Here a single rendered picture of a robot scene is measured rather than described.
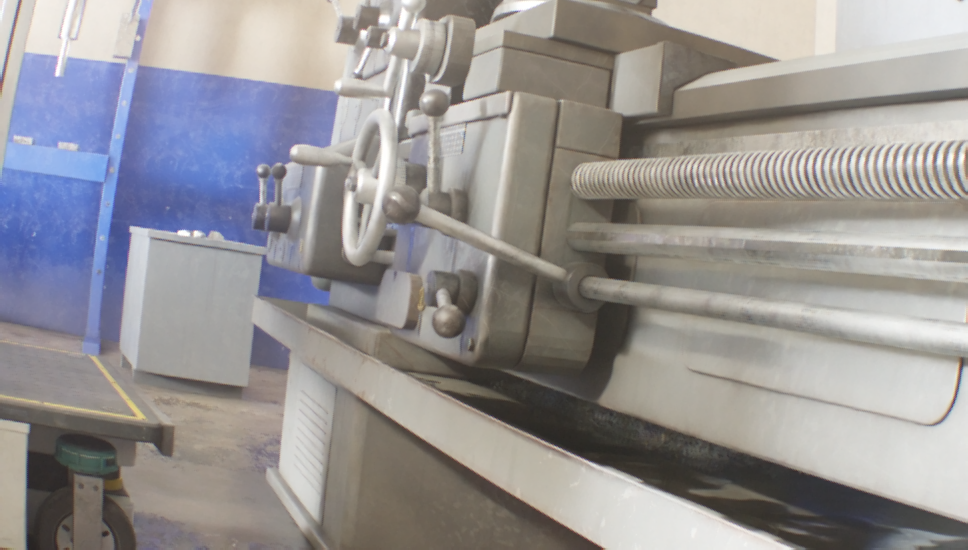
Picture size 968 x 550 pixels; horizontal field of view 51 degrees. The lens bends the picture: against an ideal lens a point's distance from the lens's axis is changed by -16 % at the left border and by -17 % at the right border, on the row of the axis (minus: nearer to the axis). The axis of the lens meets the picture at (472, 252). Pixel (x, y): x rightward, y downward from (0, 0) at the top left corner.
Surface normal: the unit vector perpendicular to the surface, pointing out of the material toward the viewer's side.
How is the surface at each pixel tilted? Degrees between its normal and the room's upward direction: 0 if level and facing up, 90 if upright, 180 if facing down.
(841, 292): 90
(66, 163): 90
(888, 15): 90
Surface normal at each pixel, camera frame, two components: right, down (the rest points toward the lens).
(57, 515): 0.49, 0.11
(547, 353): 0.23, 0.41
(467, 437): -0.94, -0.14
